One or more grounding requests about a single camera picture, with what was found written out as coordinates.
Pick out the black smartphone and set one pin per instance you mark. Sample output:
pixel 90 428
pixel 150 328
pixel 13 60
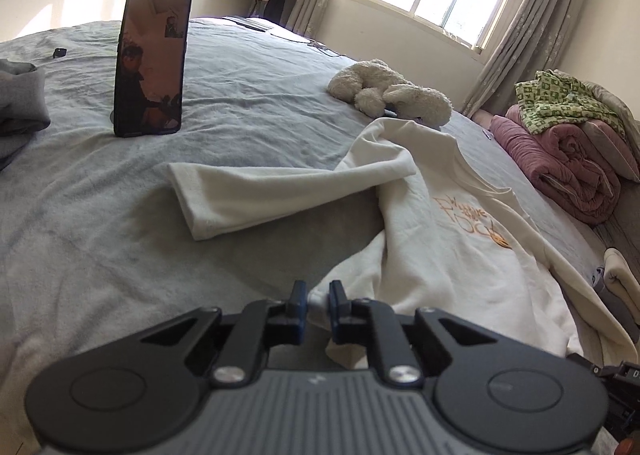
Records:
pixel 150 65

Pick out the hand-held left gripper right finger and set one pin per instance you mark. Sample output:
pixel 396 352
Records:
pixel 336 307

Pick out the small black object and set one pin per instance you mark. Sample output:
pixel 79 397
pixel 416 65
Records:
pixel 59 53

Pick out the folded cream garment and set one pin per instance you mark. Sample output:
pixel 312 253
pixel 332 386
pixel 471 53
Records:
pixel 625 275

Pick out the white plush dog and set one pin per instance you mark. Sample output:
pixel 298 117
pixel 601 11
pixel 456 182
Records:
pixel 410 97

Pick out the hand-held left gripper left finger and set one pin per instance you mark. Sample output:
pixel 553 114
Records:
pixel 298 307

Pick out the folded maroon quilt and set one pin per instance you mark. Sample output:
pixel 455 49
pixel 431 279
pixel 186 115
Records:
pixel 565 165

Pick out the maroon and grey pillow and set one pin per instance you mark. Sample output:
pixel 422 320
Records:
pixel 610 140

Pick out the green patterned blanket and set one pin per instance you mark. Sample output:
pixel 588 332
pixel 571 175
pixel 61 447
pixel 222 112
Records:
pixel 555 100

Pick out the dark tablet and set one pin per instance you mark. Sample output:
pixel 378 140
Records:
pixel 250 25

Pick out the grey bed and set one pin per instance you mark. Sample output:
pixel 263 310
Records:
pixel 100 215

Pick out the beige grey pillow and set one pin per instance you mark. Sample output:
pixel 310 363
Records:
pixel 615 102

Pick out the phone stand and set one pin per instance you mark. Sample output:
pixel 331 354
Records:
pixel 113 118

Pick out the folded grey garment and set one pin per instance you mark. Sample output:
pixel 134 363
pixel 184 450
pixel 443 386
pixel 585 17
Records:
pixel 597 280

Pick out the white sweatshirt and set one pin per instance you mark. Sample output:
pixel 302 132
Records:
pixel 450 260

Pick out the crumpled grey garment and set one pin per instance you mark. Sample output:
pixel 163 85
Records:
pixel 20 100

